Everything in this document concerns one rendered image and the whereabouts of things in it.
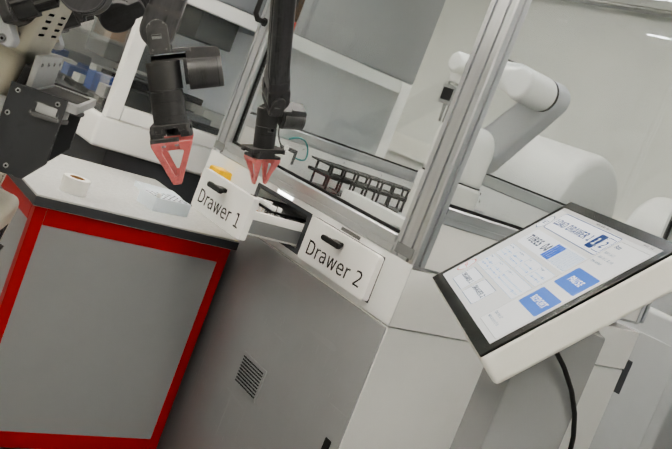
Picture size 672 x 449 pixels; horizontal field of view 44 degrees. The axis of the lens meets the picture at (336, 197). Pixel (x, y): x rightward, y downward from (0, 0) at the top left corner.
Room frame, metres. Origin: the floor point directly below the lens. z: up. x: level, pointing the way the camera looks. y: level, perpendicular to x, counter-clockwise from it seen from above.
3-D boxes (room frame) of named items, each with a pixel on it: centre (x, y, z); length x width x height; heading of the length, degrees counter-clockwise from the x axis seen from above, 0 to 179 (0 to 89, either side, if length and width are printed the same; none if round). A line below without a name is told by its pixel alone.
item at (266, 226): (2.24, 0.10, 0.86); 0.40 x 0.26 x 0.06; 128
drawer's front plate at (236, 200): (2.12, 0.27, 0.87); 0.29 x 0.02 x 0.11; 38
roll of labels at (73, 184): (2.09, 0.64, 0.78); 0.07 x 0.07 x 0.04
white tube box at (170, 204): (2.32, 0.45, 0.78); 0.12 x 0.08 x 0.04; 139
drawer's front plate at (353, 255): (1.97, -0.06, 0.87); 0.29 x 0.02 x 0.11; 38
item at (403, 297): (2.48, -0.27, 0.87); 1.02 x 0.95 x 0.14; 38
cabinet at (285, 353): (2.48, -0.27, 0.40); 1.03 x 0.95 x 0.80; 38
